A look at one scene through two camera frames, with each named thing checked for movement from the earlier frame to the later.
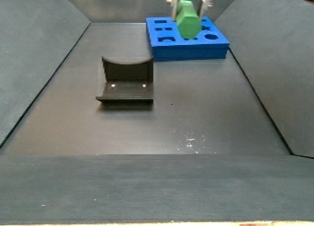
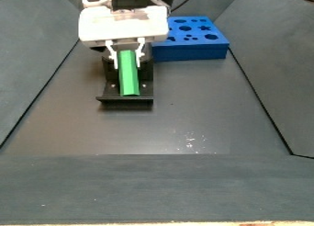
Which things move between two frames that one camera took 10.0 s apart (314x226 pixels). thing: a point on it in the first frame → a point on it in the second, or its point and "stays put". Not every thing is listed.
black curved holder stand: (129, 81) stays put
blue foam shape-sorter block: (172, 47) stays put
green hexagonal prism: (189, 21) → (129, 73)
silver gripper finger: (173, 0) → (113, 54)
